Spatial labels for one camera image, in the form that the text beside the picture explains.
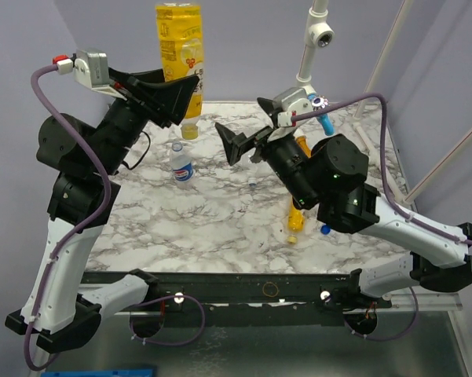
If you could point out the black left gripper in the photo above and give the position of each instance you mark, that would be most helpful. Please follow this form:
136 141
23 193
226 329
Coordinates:
163 101

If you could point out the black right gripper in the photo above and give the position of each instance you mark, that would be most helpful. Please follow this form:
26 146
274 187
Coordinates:
257 140

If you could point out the yellow bottle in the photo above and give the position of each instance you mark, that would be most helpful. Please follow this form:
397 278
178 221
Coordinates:
180 33
295 223

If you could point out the clear bottle blue label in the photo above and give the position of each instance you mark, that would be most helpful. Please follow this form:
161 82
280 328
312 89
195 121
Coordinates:
180 163

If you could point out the blue bottle cap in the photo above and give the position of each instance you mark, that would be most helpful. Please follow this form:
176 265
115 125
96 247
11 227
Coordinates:
325 229

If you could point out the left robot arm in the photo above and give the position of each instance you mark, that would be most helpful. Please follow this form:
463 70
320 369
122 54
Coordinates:
85 157

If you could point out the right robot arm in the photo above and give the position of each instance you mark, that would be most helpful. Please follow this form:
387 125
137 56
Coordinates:
333 180

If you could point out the small clear bottle white cap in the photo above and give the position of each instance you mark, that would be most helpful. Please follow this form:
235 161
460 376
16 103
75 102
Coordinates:
252 172

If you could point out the orange plastic faucet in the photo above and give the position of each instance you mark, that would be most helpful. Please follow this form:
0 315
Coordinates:
302 142

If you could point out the blue tray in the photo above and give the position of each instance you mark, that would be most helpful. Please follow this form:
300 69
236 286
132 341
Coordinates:
147 372

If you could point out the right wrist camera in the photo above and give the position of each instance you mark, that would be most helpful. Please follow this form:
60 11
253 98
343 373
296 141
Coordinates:
291 102

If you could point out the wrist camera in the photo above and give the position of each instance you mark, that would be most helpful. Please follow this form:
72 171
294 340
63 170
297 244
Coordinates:
90 69
291 102

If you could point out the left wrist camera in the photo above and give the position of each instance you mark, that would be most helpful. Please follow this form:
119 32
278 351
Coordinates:
90 69

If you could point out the white PVC pipe frame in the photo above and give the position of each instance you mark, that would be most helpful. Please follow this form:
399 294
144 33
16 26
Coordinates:
318 34

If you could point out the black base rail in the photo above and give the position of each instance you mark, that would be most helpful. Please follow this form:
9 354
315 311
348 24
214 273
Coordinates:
258 299

